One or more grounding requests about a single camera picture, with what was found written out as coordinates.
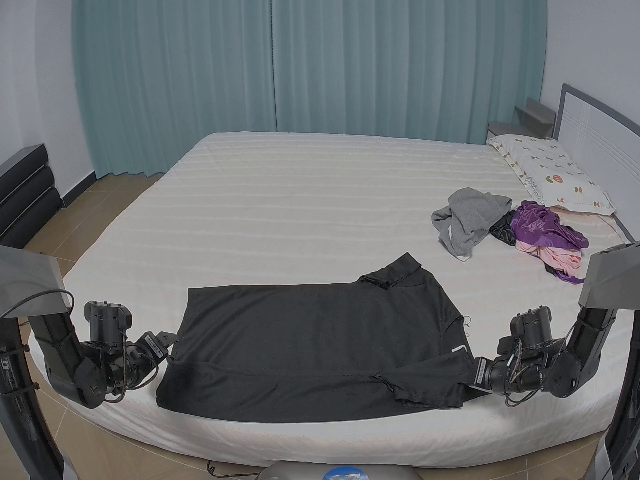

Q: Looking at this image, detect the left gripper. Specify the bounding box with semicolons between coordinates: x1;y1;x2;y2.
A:
141;332;179;368

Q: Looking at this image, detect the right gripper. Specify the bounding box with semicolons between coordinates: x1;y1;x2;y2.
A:
469;357;501;395

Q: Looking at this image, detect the black T-shirt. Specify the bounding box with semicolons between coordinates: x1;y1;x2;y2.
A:
155;252;483;424

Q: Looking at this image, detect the bed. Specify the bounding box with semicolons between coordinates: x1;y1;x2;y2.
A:
27;84;640;469

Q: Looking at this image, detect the black garment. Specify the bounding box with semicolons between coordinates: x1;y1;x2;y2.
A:
490;211;518;246

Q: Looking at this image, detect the white printed pillow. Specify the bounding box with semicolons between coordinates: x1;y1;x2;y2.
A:
487;134;617;216

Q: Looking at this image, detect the grey garment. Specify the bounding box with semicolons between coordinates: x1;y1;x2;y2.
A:
431;187;513;260

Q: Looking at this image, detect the purple garment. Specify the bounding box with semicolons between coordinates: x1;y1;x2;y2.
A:
510;200;590;285

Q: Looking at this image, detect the grey bedside table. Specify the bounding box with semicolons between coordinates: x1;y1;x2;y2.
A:
487;98;557;141

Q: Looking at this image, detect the blue-green curtain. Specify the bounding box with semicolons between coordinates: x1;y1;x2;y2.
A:
72;0;277;179
271;0;547;144

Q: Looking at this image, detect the pink garment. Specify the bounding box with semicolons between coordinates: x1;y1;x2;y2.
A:
517;240;583;276

